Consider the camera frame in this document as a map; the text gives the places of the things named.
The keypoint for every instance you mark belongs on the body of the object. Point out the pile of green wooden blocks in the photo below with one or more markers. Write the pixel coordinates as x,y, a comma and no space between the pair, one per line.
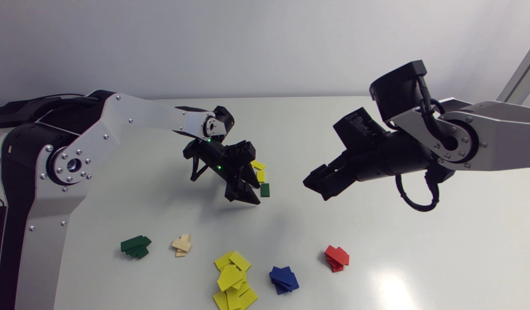
135,246

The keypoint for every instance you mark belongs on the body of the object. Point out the green wooden block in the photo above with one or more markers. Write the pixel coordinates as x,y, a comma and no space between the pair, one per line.
265,190

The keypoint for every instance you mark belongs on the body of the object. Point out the pile of natural wooden blocks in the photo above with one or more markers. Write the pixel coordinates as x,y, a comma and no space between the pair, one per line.
182,245

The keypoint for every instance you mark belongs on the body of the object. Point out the pile of blue wooden blocks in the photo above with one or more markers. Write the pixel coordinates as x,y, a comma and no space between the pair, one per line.
283,280

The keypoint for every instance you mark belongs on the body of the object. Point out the pile of yellow wooden blocks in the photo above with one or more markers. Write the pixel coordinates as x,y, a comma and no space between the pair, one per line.
241,284

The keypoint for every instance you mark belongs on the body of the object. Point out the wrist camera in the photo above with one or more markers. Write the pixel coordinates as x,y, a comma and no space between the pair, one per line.
360,127
241,153

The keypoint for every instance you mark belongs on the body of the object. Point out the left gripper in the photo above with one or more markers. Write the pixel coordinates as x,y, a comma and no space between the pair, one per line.
209,153

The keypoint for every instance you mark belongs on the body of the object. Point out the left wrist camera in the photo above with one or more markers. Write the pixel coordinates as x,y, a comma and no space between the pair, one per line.
241,153

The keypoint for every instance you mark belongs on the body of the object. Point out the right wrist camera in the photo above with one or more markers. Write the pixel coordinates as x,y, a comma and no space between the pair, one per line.
360,127

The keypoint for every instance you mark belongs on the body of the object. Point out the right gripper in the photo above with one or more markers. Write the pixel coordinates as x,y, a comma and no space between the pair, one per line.
385,157

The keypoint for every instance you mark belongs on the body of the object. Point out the pile of red wooden blocks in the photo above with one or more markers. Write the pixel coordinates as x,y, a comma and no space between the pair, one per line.
337,258

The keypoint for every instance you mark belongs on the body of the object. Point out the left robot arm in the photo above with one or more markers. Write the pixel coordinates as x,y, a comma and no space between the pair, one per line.
118,116

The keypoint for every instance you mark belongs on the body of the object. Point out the yellow wooden block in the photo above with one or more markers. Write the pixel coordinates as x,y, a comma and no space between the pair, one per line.
223,260
248,298
229,277
240,261
258,165
261,176

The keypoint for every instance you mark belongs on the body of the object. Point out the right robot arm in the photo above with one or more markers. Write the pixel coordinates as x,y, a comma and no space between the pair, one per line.
484,137

